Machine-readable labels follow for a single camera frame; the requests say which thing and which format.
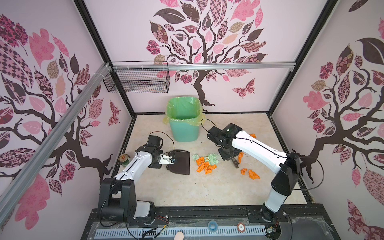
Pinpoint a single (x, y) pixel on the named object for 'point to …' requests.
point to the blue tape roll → (212, 226)
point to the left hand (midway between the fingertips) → (156, 158)
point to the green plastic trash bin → (183, 133)
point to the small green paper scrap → (195, 157)
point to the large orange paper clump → (203, 165)
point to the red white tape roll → (241, 227)
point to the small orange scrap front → (243, 171)
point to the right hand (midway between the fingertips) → (230, 154)
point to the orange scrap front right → (253, 175)
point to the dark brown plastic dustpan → (181, 159)
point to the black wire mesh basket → (138, 77)
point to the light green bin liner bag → (184, 110)
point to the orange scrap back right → (253, 135)
